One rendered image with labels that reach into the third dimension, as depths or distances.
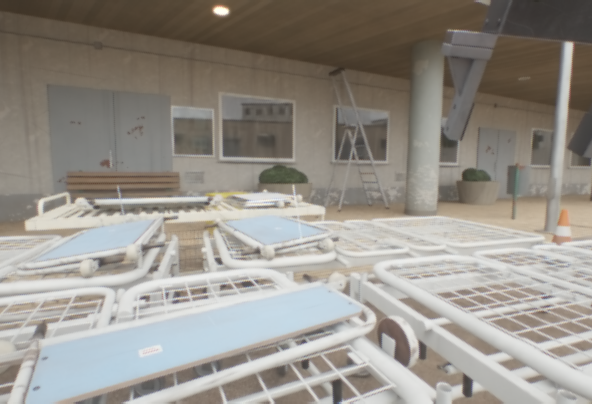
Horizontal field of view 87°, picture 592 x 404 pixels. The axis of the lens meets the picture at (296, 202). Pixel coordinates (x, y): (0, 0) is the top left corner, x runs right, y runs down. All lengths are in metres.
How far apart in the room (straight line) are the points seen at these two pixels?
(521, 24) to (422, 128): 6.25
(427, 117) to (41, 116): 6.73
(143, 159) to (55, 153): 1.34
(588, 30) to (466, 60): 0.09
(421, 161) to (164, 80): 5.10
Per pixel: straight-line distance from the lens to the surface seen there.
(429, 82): 6.76
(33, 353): 0.84
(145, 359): 0.72
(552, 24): 0.38
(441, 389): 0.76
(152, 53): 6.87
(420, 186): 6.56
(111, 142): 6.58
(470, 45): 0.36
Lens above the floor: 0.89
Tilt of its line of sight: 6 degrees down
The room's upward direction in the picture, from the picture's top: 1 degrees clockwise
